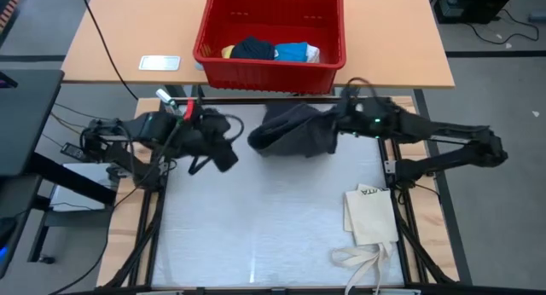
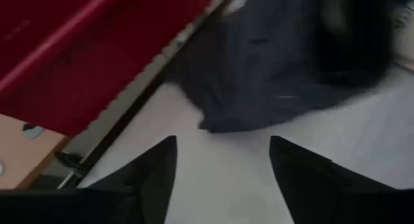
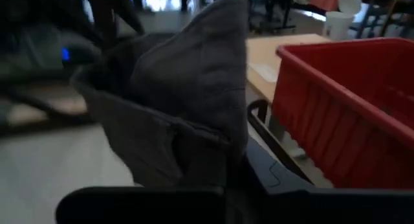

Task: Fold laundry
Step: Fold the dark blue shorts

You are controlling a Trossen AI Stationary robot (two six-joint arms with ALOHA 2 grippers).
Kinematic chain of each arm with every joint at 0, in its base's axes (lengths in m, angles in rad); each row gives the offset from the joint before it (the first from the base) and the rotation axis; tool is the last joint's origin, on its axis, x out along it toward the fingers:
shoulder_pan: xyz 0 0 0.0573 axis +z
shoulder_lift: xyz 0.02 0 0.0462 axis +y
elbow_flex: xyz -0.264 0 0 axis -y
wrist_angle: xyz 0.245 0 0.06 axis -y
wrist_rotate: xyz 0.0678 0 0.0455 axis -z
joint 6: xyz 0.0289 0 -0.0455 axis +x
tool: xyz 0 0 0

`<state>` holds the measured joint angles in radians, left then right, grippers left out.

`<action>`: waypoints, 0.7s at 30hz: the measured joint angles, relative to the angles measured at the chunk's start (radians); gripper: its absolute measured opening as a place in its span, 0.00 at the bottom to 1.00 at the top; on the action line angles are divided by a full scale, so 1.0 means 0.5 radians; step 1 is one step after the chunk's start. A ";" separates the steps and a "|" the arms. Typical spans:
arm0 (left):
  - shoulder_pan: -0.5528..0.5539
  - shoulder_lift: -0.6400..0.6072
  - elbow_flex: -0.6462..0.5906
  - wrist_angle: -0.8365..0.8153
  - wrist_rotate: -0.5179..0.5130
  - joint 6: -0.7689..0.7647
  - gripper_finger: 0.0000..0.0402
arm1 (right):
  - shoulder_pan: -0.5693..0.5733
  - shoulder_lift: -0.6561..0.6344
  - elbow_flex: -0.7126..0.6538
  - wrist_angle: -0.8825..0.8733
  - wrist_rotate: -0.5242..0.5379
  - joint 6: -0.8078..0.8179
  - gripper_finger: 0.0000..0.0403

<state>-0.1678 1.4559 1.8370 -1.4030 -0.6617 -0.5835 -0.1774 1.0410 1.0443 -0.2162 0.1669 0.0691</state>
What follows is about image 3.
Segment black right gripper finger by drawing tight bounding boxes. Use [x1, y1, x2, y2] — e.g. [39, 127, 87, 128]
[244, 138, 316, 195]

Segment dark grey pants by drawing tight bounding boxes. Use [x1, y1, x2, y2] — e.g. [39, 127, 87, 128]
[71, 0, 250, 189]

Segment red plastic laundry basket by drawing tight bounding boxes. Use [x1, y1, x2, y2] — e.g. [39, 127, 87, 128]
[270, 37, 414, 190]

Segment white cup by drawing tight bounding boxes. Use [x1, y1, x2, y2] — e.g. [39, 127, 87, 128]
[322, 0, 362, 41]

